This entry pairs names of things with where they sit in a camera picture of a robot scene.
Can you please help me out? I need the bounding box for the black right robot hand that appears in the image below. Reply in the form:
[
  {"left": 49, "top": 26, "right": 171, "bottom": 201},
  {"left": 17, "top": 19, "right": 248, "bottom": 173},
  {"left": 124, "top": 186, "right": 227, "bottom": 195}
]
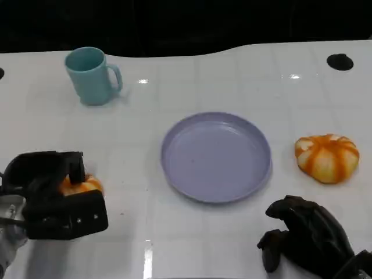
[{"left": 257, "top": 195, "right": 356, "bottom": 276}]

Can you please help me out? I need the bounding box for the orange and white toy bread roll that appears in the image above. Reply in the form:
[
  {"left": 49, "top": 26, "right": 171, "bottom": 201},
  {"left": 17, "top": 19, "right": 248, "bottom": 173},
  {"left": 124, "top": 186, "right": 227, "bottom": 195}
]
[
  {"left": 58, "top": 174, "right": 104, "bottom": 196},
  {"left": 295, "top": 133, "right": 360, "bottom": 184}
]

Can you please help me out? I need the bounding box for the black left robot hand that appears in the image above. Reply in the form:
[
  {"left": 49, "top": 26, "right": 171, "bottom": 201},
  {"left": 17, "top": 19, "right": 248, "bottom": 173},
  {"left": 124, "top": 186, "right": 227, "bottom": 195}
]
[{"left": 0, "top": 151, "right": 86, "bottom": 202}]

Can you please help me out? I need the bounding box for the pale green mug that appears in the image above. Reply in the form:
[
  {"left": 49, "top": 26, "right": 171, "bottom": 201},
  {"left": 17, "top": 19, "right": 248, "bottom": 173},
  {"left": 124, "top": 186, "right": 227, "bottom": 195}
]
[{"left": 64, "top": 46, "right": 123, "bottom": 106}]

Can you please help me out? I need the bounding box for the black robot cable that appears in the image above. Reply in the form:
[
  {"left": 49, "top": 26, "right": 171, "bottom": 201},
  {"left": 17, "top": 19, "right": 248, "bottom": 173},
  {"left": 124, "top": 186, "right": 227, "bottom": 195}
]
[{"left": 0, "top": 216, "right": 28, "bottom": 227}]

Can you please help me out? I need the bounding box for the lilac plate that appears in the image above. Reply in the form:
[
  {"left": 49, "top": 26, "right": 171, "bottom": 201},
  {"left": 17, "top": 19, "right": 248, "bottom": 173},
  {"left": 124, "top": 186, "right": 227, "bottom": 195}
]
[{"left": 160, "top": 112, "right": 273, "bottom": 203}]

